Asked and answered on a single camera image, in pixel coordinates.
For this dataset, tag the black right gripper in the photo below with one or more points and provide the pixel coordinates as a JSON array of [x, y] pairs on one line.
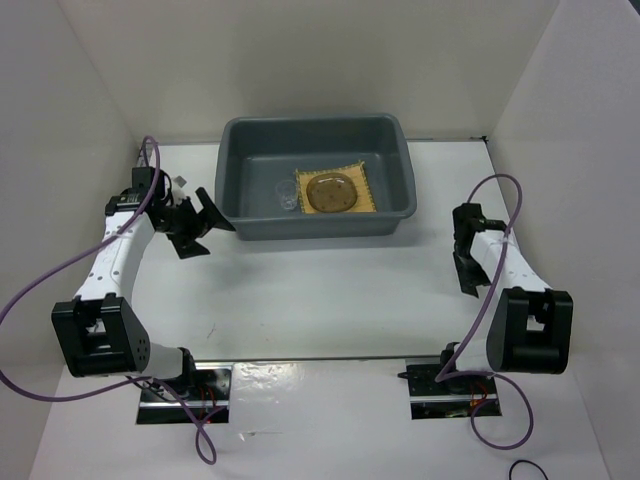
[[468, 280]]

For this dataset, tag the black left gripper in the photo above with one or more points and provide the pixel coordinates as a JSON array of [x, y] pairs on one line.
[[199, 226]]

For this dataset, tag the clear plastic cup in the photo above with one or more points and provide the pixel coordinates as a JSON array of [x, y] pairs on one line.
[[287, 194]]

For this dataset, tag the yellow woven bamboo mat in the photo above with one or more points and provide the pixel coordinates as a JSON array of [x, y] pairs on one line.
[[335, 190]]

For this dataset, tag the clear glass plate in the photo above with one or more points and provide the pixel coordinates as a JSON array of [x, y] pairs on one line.
[[332, 195], [330, 192]]

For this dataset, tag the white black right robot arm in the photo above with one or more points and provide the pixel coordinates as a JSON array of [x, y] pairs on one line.
[[530, 328]]

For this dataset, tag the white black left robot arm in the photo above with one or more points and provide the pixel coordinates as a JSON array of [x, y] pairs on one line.
[[98, 330]]

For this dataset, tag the grey plastic bin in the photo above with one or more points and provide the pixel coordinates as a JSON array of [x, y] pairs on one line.
[[257, 153]]

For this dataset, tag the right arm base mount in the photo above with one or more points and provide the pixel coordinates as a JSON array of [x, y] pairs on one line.
[[450, 399]]

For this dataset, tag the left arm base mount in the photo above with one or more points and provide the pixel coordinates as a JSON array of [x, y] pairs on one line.
[[208, 399]]

